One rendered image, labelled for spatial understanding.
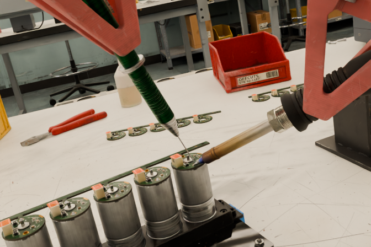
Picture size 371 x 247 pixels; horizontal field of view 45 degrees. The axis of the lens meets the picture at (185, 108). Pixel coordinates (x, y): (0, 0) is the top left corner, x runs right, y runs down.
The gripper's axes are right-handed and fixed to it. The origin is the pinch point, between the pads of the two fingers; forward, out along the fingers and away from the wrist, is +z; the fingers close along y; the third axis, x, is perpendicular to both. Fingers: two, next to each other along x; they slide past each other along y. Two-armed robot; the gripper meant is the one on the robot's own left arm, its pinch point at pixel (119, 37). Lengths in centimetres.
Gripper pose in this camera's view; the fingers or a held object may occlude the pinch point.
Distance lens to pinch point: 25.8
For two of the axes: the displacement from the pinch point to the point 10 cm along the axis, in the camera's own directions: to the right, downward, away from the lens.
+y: -5.3, -1.7, 8.3
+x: -7.1, 6.2, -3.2
